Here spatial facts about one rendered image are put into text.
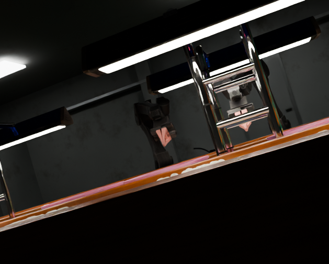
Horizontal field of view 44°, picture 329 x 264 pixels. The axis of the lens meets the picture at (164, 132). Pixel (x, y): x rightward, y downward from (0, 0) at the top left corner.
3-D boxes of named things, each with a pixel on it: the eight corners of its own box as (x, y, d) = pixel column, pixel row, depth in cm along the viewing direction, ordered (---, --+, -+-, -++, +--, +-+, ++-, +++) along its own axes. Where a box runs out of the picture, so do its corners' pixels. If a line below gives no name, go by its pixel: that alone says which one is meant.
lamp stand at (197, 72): (225, 188, 108) (174, 30, 111) (301, 167, 104) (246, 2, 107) (217, 201, 90) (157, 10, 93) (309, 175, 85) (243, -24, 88)
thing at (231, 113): (250, 120, 145) (245, 105, 152) (230, 127, 146) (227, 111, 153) (254, 134, 149) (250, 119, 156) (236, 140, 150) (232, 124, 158)
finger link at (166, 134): (166, 138, 169) (165, 124, 176) (150, 143, 170) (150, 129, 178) (172, 149, 173) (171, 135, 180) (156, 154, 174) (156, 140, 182)
